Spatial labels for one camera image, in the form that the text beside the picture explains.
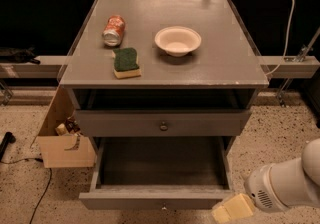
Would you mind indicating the black cylinder on floor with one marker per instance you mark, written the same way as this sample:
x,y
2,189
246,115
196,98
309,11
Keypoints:
x,y
8,138

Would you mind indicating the orange soda can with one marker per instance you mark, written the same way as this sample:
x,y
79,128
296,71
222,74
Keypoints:
x,y
114,31

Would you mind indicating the green yellow sponge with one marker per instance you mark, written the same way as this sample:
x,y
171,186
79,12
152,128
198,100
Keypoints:
x,y
126,63

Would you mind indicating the white paper bowl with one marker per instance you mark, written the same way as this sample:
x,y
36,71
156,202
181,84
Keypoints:
x,y
177,41

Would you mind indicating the grey wooden drawer cabinet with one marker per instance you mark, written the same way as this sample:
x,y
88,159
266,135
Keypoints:
x,y
222,74

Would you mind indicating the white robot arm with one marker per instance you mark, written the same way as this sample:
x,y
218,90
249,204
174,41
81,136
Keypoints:
x,y
276,187

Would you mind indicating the grey top drawer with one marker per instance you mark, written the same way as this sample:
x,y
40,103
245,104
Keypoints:
x,y
152,123

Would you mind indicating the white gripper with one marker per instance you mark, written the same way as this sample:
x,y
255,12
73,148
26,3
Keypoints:
x,y
259,186

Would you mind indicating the cardboard box with items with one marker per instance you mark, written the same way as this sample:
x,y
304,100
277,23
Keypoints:
x,y
67,150

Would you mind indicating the grey drawer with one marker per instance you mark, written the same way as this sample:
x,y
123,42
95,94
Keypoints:
x,y
152,123
159,173

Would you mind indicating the black object on shelf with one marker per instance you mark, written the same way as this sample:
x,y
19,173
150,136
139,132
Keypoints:
x,y
18,55

